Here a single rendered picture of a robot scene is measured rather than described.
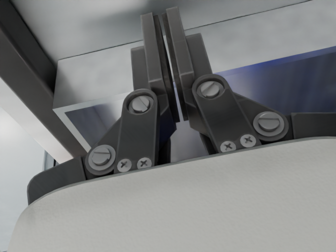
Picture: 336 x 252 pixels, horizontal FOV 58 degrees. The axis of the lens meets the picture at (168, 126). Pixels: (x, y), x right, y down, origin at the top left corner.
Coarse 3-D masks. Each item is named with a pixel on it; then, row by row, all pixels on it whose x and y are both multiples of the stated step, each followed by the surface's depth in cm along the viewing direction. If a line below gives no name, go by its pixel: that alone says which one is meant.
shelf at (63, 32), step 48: (48, 0) 14; (96, 0) 14; (144, 0) 15; (192, 0) 15; (240, 0) 15; (288, 0) 16; (48, 48) 16; (96, 48) 16; (0, 96) 18; (48, 144) 23
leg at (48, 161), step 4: (44, 152) 70; (44, 156) 69; (48, 156) 69; (44, 160) 69; (48, 160) 68; (52, 160) 68; (44, 164) 68; (48, 164) 67; (52, 164) 67; (56, 164) 68; (44, 168) 67; (48, 168) 67
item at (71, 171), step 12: (84, 156) 10; (60, 168) 10; (72, 168) 10; (84, 168) 10; (36, 180) 10; (48, 180) 10; (60, 180) 10; (72, 180) 10; (36, 192) 10; (48, 192) 10
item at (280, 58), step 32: (320, 0) 16; (192, 32) 16; (224, 32) 16; (256, 32) 15; (288, 32) 15; (320, 32) 14; (64, 64) 16; (96, 64) 16; (128, 64) 16; (224, 64) 14; (256, 64) 14; (288, 64) 19; (320, 64) 20; (64, 96) 15; (96, 96) 15; (256, 96) 21; (288, 96) 22; (320, 96) 22; (96, 128) 20
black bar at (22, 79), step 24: (0, 0) 13; (0, 24) 13; (24, 24) 15; (0, 48) 13; (24, 48) 14; (0, 72) 14; (24, 72) 15; (48, 72) 16; (24, 96) 16; (48, 96) 16; (48, 120) 18; (72, 144) 20
